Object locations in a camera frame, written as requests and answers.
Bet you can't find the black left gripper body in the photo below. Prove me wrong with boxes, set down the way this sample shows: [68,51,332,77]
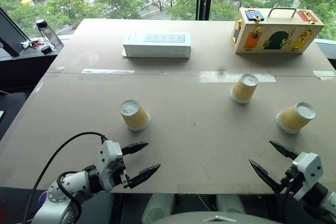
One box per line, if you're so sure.
[111,146,132,190]

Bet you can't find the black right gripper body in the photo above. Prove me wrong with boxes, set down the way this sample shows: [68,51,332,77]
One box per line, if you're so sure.
[279,164,303,191]

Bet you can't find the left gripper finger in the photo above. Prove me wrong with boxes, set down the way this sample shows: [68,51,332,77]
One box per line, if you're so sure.
[128,163,161,189]
[121,142,150,156]

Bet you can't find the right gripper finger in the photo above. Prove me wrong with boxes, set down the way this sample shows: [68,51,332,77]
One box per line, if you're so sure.
[268,140,300,161]
[248,158,284,195]

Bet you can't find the yellow ribbed paper cup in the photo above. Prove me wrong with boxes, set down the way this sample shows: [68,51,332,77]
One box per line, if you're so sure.
[275,101,317,135]
[229,73,260,105]
[119,99,151,132]

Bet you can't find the white rounded shape under table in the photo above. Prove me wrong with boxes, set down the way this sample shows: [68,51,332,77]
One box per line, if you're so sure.
[141,194,176,224]
[215,194,246,215]

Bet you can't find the silver robot torso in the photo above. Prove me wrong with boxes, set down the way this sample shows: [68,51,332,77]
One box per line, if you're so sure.
[150,211,280,224]

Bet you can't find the white cardboard box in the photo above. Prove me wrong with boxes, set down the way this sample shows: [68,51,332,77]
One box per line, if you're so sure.
[121,31,192,60]

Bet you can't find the black side desk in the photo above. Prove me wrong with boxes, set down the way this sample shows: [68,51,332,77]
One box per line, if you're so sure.
[0,35,70,142]

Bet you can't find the clear water bottle black cap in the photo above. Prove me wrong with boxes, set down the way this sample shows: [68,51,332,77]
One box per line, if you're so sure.
[35,18,64,50]

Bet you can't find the red and white small clutter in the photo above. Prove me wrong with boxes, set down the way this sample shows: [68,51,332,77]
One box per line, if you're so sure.
[20,38,41,50]

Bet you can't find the black slanted monitor panel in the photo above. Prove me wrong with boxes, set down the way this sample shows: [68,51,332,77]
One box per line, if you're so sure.
[0,7,30,57]

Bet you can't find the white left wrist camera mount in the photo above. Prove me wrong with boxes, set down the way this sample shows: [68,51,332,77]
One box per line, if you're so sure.
[96,140,124,193]

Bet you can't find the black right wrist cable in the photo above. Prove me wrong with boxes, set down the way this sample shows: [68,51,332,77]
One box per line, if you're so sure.
[279,186,292,224]

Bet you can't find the black left elbow cable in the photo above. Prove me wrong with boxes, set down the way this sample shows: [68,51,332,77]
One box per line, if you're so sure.
[57,170,82,224]

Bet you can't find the wooden latch box with handle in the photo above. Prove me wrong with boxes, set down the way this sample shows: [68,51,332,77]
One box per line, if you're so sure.
[230,6,326,55]

